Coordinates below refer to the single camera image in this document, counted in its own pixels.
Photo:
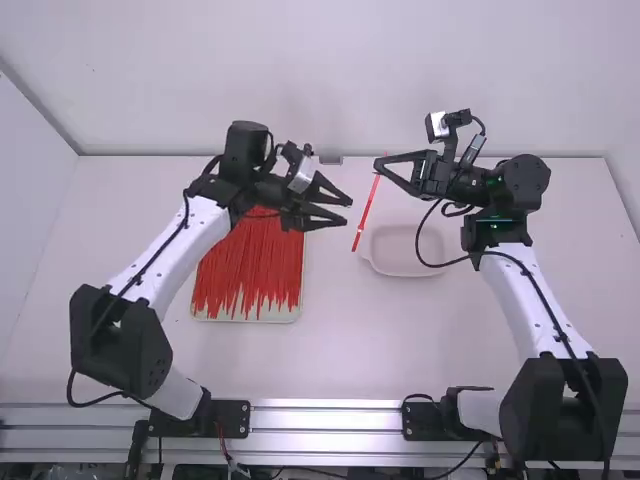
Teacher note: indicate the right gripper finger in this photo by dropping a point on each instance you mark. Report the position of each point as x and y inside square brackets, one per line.
[395, 172]

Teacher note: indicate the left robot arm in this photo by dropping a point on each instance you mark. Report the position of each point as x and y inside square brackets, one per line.
[165, 250]

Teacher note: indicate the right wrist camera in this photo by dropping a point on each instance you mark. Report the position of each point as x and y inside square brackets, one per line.
[436, 126]

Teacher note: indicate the white dish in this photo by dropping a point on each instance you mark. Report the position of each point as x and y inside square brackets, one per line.
[405, 250]

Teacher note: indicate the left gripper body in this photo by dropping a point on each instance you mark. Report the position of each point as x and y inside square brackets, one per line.
[272, 195]

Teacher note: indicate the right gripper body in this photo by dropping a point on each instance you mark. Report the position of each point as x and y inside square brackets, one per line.
[440, 177]

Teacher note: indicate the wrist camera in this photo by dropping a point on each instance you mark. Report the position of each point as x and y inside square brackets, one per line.
[301, 175]
[436, 126]

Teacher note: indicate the pale tray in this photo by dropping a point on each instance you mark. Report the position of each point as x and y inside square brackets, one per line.
[280, 316]

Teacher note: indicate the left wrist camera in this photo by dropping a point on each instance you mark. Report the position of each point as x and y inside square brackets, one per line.
[301, 175]

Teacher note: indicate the silver rails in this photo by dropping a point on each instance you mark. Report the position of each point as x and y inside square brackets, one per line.
[325, 415]

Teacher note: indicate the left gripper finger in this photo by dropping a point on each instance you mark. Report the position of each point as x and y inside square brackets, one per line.
[332, 196]
[320, 220]

